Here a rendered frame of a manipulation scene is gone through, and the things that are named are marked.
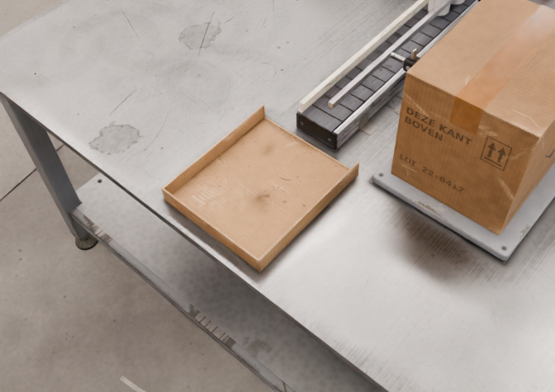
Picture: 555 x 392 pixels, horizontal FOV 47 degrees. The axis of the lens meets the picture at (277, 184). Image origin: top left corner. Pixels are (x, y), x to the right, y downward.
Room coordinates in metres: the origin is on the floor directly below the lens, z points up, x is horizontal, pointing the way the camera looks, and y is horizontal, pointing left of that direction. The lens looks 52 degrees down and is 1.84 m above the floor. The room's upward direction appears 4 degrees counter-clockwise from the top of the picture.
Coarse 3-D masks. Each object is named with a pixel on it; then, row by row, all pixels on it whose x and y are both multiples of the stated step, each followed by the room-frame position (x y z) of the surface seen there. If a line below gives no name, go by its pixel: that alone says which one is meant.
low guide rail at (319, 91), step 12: (420, 0) 1.26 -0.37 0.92; (408, 12) 1.22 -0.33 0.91; (396, 24) 1.18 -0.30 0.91; (384, 36) 1.14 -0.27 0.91; (372, 48) 1.11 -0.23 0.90; (348, 60) 1.06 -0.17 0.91; (360, 60) 1.08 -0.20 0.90; (336, 72) 1.03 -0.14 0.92; (348, 72) 1.05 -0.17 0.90; (324, 84) 0.99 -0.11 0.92; (312, 96) 0.96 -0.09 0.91; (300, 108) 0.94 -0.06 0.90
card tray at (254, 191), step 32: (256, 128) 0.96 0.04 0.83; (224, 160) 0.87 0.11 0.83; (256, 160) 0.86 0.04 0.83; (288, 160) 0.86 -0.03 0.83; (320, 160) 0.85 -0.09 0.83; (192, 192) 0.79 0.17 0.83; (224, 192) 0.78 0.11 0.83; (256, 192) 0.78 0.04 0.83; (288, 192) 0.77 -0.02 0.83; (320, 192) 0.77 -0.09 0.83; (224, 224) 0.70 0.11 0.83; (256, 224) 0.70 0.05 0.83; (288, 224) 0.69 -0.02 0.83; (256, 256) 0.63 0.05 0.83
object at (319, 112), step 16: (416, 16) 1.25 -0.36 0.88; (448, 16) 1.24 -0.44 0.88; (400, 32) 1.19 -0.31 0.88; (432, 32) 1.18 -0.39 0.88; (384, 48) 1.14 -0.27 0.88; (416, 48) 1.13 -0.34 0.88; (368, 64) 1.08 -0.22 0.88; (384, 64) 1.08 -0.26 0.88; (400, 64) 1.08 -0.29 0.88; (352, 80) 1.04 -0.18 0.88; (368, 80) 1.03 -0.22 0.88; (384, 80) 1.03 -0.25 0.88; (352, 96) 0.99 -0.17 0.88; (368, 96) 0.98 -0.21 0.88; (304, 112) 0.95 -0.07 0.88; (320, 112) 0.94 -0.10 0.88; (336, 112) 0.94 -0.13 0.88; (352, 112) 0.94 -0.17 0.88; (336, 128) 0.90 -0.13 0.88
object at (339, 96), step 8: (448, 0) 1.19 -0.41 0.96; (440, 8) 1.16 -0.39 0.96; (432, 16) 1.14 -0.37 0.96; (416, 24) 1.11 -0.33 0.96; (424, 24) 1.12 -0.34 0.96; (408, 32) 1.09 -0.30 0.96; (416, 32) 1.10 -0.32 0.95; (400, 40) 1.06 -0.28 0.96; (408, 40) 1.07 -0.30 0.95; (392, 48) 1.04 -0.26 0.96; (400, 48) 1.05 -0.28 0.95; (384, 56) 1.01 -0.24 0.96; (376, 64) 0.99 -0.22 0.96; (368, 72) 0.97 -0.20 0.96; (360, 80) 0.95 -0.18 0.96; (344, 88) 0.93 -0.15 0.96; (352, 88) 0.93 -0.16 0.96; (336, 96) 0.91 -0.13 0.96; (344, 96) 0.91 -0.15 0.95; (328, 104) 0.89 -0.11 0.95; (336, 104) 0.89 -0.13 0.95
